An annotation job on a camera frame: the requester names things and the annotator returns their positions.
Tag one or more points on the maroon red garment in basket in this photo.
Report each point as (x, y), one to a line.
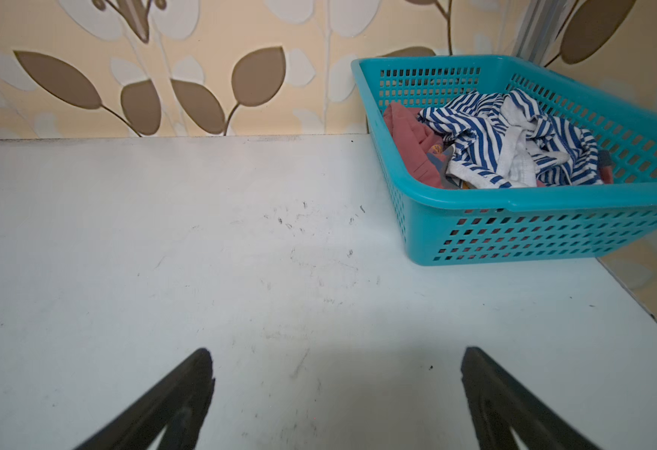
(423, 152)

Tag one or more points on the teal plastic basket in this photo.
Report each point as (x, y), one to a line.
(441, 227)

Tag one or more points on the blue white striped tank top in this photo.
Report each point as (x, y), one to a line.
(501, 141)

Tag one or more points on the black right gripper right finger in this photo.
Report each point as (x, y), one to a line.
(504, 412)

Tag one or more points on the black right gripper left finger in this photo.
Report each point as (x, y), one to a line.
(172, 412)

